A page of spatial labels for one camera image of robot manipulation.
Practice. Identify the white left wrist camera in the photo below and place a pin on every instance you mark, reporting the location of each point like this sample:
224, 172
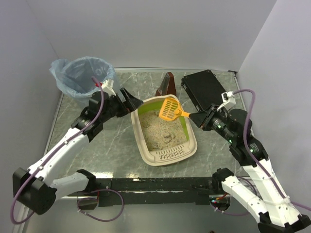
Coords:
107, 86

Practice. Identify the beige litter box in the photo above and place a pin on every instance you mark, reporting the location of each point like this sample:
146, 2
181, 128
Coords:
167, 156

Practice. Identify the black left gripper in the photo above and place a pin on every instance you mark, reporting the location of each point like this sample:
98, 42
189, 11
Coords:
122, 104

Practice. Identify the brown wooden metronome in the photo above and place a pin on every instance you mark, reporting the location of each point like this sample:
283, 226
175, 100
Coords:
167, 86

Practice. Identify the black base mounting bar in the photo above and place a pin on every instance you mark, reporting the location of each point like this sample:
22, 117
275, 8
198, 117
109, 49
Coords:
198, 190

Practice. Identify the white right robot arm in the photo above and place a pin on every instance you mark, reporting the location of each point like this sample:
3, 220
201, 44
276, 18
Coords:
272, 208

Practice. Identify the black rectangular case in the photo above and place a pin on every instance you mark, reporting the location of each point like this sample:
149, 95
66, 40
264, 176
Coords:
205, 88

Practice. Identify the grey bin with blue bag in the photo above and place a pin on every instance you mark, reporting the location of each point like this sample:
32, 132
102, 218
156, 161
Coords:
74, 78

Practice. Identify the beige cat litter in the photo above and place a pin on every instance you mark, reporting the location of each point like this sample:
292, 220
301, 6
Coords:
160, 134

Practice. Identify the yellow litter scoop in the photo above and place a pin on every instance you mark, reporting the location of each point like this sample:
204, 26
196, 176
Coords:
171, 110

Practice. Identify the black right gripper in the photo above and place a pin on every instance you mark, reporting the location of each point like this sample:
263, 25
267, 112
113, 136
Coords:
207, 120

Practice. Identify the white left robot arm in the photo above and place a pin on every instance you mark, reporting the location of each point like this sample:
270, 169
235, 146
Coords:
38, 186

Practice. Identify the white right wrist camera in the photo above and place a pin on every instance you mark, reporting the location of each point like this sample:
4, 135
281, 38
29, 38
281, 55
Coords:
229, 101

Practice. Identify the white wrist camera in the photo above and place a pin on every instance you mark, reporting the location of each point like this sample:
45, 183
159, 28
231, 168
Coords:
107, 86
229, 101

